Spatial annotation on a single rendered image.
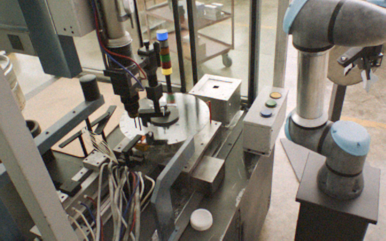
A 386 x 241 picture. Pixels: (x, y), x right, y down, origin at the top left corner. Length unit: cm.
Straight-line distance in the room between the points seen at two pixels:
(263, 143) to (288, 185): 101
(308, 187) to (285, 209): 91
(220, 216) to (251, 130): 35
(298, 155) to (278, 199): 42
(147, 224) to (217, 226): 22
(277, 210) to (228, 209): 100
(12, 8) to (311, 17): 84
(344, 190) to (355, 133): 20
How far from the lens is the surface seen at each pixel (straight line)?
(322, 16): 91
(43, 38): 101
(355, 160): 116
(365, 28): 90
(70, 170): 130
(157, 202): 94
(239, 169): 129
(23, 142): 49
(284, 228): 207
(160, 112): 112
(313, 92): 106
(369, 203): 126
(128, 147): 107
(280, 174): 235
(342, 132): 113
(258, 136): 129
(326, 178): 124
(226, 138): 141
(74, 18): 89
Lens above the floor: 165
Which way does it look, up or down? 34 degrees down
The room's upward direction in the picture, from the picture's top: 5 degrees counter-clockwise
